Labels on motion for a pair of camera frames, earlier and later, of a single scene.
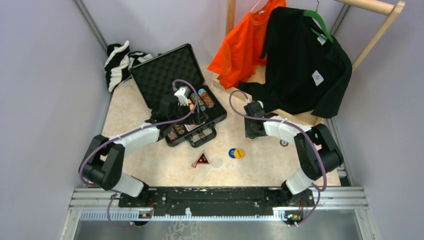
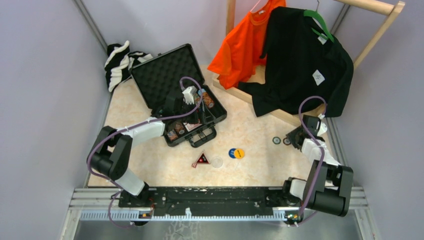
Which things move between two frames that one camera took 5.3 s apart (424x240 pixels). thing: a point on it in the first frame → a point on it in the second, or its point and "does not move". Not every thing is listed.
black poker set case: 170,72 does not move
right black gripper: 249,133 → 292,136
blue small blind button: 231,153 does not move
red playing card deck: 190,127 does not move
